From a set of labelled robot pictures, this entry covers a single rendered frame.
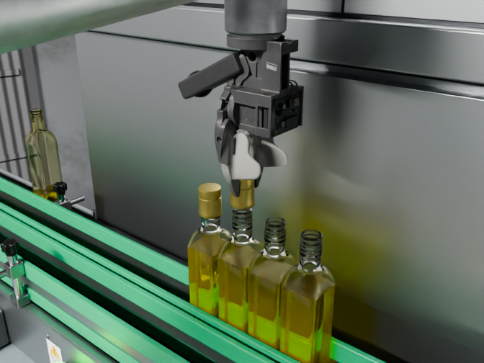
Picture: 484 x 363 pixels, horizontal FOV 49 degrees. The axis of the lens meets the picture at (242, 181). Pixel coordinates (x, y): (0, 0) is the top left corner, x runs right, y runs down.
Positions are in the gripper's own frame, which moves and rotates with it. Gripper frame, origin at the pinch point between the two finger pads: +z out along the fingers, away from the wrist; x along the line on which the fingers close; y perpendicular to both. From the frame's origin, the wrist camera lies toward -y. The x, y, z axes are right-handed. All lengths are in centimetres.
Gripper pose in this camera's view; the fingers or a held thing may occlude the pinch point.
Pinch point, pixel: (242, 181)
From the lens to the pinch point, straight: 73.8
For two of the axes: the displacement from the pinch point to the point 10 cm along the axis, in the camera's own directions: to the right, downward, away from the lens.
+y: 7.8, 2.5, -5.8
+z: 0.0, 9.2, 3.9
